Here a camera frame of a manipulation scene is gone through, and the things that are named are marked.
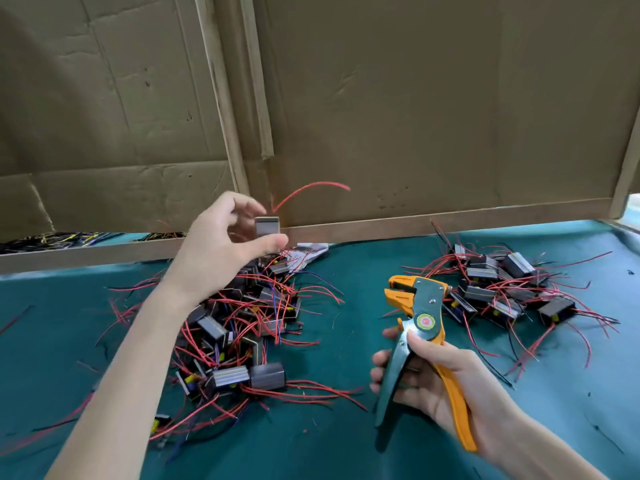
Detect short wooden bottom rail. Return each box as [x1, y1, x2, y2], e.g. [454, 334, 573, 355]
[0, 237, 186, 274]

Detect person's right hand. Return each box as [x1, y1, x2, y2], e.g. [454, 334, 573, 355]
[370, 327, 516, 451]

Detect thin wooden strip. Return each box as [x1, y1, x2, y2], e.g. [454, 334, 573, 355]
[238, 0, 276, 161]

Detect orange green wire strippers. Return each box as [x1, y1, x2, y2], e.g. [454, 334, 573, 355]
[375, 275, 479, 454]

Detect creased brown cardboard panel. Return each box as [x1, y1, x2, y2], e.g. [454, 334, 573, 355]
[0, 0, 236, 241]

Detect person's left hand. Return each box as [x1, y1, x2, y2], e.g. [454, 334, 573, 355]
[165, 191, 291, 308]

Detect wooden corner post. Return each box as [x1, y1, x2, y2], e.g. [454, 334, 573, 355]
[608, 115, 640, 221]

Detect heap of black cables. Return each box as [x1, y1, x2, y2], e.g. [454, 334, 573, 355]
[0, 229, 186, 254]

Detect long wooden bottom rail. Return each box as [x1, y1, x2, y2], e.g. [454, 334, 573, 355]
[285, 197, 613, 246]

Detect flat grey board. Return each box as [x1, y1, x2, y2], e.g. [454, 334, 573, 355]
[615, 195, 640, 236]

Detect person's left forearm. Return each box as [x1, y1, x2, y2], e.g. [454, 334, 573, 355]
[45, 285, 201, 480]

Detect person's right forearm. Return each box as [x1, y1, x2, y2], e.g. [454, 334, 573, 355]
[480, 395, 611, 480]

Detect pile of wired transformers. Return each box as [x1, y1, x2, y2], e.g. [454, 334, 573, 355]
[400, 219, 621, 381]
[0, 229, 369, 446]

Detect wide wooden post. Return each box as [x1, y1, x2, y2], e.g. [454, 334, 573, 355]
[193, 0, 256, 211]

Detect wired component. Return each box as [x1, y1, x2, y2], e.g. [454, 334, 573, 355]
[253, 181, 353, 239]

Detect smooth brown cardboard panel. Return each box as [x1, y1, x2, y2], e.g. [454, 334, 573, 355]
[255, 0, 640, 226]

